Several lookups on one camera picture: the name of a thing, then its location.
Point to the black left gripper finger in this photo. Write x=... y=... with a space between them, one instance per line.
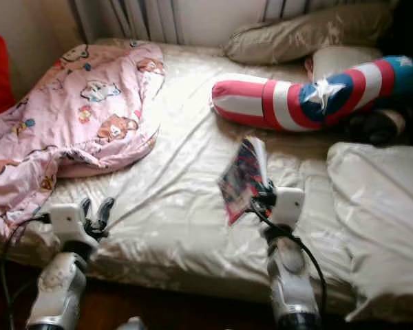
x=105 y=212
x=85 y=206

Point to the colourful comic book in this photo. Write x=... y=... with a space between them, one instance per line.
x=241 y=182

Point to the pink cartoon print blanket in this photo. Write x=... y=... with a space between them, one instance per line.
x=82 y=117

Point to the beige floral pillow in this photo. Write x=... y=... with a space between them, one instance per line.
x=378 y=206
x=303 y=34

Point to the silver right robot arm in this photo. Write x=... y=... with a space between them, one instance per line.
x=292 y=275

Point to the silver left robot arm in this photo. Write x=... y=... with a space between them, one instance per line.
x=55 y=289

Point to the red white blue bolster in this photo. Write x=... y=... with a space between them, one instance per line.
x=261 y=103

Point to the grey robot left leg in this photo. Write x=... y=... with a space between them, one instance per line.
x=132 y=324

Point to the dark brown plush toy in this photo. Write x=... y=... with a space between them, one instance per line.
x=375 y=127

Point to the plain white pillow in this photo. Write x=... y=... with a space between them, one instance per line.
x=337 y=60

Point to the grey pleated curtain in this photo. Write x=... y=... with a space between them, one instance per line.
x=286 y=8
x=131 y=20

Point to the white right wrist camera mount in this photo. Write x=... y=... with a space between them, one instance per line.
x=288 y=205

